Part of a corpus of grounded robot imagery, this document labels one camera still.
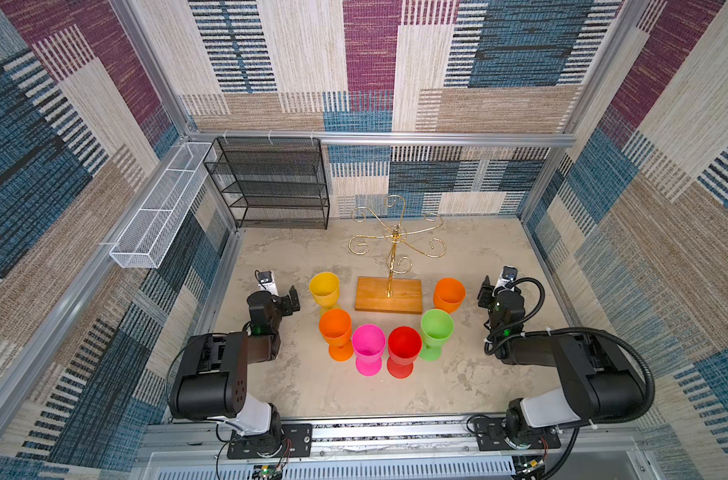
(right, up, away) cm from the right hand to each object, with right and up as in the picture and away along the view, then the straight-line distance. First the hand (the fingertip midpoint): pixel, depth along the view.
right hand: (496, 281), depth 91 cm
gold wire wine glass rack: (-31, -5, +5) cm, 31 cm away
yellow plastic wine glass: (-51, -2, -2) cm, 51 cm away
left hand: (-66, -1, +2) cm, 67 cm away
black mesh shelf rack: (-73, +34, +18) cm, 82 cm away
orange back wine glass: (-15, -3, -4) cm, 16 cm away
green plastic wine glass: (-21, -11, -11) cm, 26 cm away
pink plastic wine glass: (-39, -14, -14) cm, 43 cm away
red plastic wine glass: (-30, -14, -16) cm, 37 cm away
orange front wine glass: (-47, -11, -9) cm, 49 cm away
